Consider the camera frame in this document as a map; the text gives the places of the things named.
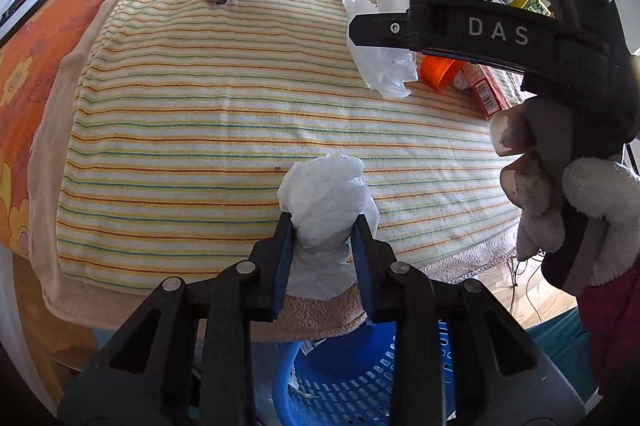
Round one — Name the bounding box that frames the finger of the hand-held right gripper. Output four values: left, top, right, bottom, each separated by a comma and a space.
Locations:
348, 8, 415, 52

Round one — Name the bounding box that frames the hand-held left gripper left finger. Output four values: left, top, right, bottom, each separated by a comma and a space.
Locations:
57, 212, 296, 426

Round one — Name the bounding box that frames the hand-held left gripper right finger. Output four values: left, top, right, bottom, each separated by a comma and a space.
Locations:
350, 215, 587, 426

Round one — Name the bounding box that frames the red box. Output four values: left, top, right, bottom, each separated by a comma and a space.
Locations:
457, 63, 511, 122

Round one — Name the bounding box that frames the white tissue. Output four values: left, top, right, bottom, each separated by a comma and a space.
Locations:
277, 153, 382, 301

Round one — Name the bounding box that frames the blue plastic basket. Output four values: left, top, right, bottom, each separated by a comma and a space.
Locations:
272, 321, 458, 426

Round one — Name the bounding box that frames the person's right hand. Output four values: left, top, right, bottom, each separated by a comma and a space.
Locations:
490, 106, 640, 288

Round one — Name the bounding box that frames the yellow crate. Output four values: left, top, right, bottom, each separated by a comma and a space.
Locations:
510, 0, 552, 17

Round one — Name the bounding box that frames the beige towel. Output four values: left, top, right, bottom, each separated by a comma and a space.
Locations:
30, 0, 523, 343

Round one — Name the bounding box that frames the orange plastic cup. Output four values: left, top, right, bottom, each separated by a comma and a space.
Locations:
417, 54, 466, 93

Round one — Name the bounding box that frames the striped blanket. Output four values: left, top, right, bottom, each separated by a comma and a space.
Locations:
55, 0, 521, 282

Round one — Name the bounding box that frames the teal mat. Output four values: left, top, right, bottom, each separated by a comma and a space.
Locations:
525, 306, 596, 402

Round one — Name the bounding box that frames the orange floral bedsheet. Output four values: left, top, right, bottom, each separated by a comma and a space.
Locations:
0, 0, 171, 252

